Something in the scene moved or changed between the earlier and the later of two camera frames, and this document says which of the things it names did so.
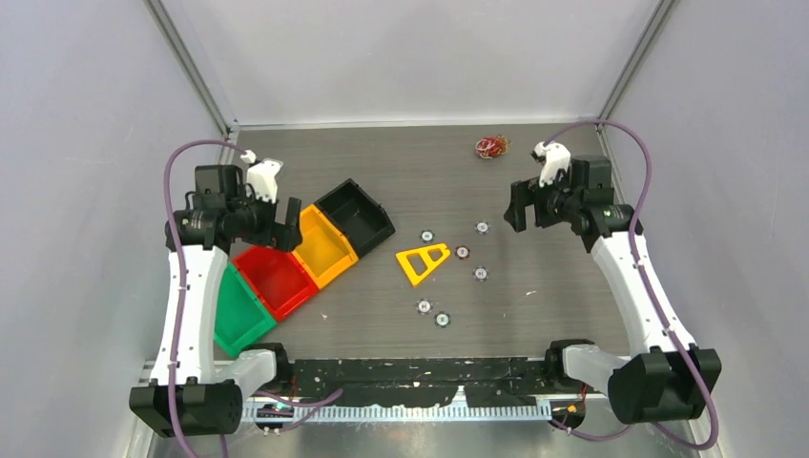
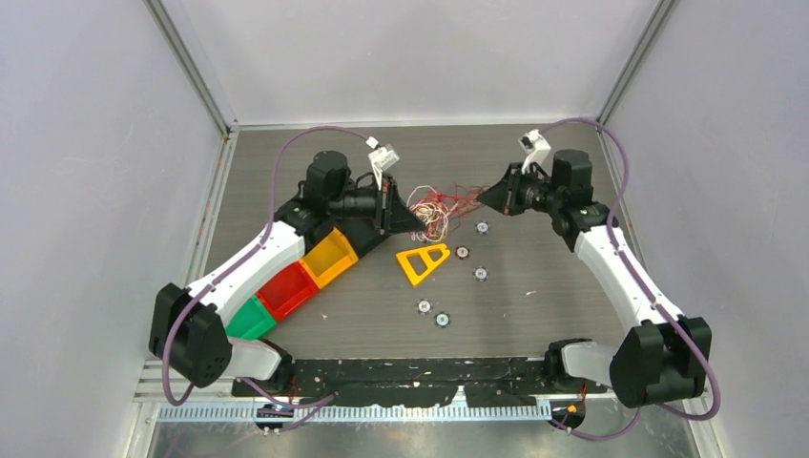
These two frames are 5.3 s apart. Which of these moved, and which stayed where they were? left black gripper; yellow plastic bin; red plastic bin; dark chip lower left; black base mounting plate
Moved: left black gripper
Stayed: yellow plastic bin; dark chip lower left; red plastic bin; black base mounting plate
